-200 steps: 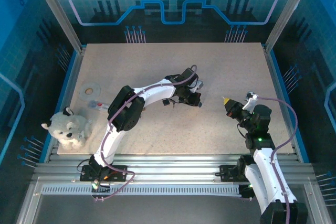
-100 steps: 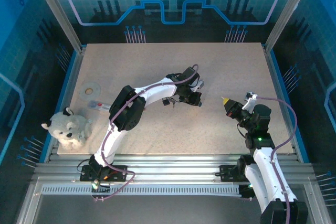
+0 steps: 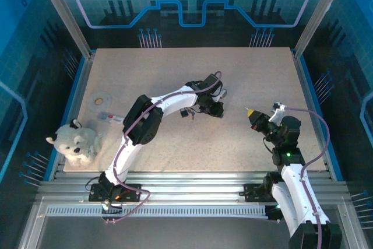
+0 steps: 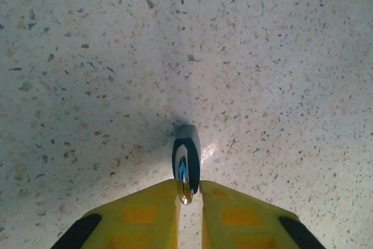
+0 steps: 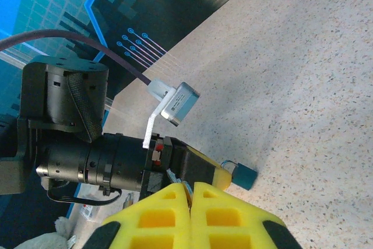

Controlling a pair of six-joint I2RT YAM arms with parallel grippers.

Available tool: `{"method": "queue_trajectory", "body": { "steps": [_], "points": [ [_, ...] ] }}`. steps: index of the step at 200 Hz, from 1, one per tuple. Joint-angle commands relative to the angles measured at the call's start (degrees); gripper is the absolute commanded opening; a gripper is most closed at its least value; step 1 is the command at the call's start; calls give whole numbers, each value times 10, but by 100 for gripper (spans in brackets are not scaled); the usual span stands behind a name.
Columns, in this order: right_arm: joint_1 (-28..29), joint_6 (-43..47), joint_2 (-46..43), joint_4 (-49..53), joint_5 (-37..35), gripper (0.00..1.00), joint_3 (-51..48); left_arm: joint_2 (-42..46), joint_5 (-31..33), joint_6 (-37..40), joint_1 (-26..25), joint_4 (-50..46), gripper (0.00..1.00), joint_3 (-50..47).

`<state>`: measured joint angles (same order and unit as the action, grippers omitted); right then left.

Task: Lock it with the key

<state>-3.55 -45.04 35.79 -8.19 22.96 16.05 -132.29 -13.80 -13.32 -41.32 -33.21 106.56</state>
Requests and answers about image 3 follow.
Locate clear tape roll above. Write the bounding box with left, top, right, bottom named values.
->
left=88, top=91, right=113, bottom=113

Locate white plush dog toy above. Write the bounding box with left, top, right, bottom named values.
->
left=45, top=118, right=104, bottom=167

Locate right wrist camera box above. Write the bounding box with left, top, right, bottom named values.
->
left=268, top=101, right=288, bottom=123

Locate aluminium side rail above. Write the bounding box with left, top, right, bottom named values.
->
left=48, top=52, right=96, bottom=181
left=291, top=50, right=344, bottom=181

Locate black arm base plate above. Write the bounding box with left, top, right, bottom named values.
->
left=238, top=183, right=280, bottom=203
left=88, top=183, right=144, bottom=203

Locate aluminium front rail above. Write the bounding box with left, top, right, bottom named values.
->
left=37, top=171, right=350, bottom=203

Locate slotted cable duct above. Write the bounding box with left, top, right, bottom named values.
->
left=46, top=204, right=270, bottom=218

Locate aluminium frame post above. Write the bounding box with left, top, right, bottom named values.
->
left=292, top=0, right=350, bottom=59
left=32, top=0, right=96, bottom=59

